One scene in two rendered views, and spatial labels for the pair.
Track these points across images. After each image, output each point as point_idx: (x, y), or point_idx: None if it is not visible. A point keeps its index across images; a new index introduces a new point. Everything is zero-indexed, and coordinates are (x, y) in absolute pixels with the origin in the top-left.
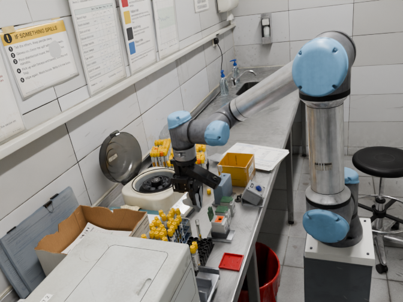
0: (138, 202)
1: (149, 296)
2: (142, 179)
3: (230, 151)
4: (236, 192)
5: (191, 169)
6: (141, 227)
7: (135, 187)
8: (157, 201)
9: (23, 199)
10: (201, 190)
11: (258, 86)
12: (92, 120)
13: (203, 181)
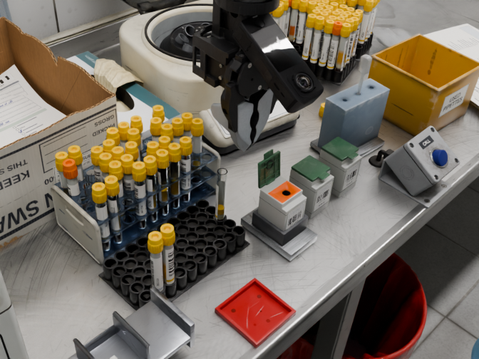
0: (140, 65)
1: None
2: (185, 18)
3: (437, 38)
4: (388, 139)
5: (245, 30)
6: (85, 129)
7: (159, 30)
8: (174, 82)
9: None
10: (268, 100)
11: None
12: None
13: (266, 78)
